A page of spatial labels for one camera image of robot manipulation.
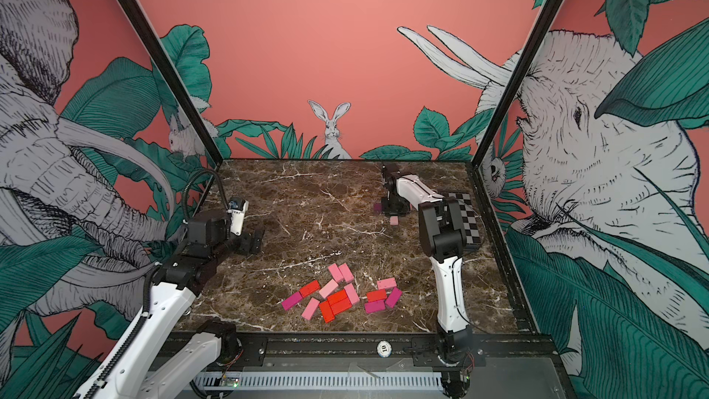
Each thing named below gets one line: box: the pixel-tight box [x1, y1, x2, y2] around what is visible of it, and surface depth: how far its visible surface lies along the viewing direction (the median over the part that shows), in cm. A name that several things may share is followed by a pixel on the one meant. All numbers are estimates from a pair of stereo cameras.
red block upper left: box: [299, 279, 321, 299], surface depth 87 cm
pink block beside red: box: [343, 282, 361, 305], surface depth 85 cm
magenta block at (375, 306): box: [364, 300, 386, 315], surface depth 84 cm
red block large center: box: [326, 289, 354, 316], surface depth 84 cm
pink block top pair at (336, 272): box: [327, 263, 345, 284], surface depth 90 cm
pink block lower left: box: [300, 297, 321, 321], surface depth 83 cm
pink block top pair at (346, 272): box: [338, 263, 355, 283], surface depth 90 cm
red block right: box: [366, 289, 387, 303], surface depth 86 cm
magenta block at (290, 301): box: [281, 291, 303, 312], surface depth 85 cm
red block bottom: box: [318, 300, 336, 324], surface depth 83 cm
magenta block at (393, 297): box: [384, 287, 403, 309], surface depth 85 cm
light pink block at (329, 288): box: [318, 278, 339, 299], surface depth 86 cm
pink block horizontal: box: [376, 277, 397, 291], surface depth 87 cm
